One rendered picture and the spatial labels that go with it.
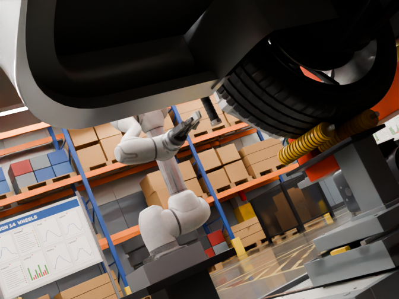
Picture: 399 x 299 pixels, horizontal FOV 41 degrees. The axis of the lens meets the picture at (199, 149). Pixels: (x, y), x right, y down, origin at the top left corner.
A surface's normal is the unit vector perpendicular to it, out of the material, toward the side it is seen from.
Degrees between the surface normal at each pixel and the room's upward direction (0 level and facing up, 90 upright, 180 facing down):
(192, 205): 93
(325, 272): 90
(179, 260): 90
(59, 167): 90
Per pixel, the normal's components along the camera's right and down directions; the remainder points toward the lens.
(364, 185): -0.82, 0.26
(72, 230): 0.38, -0.35
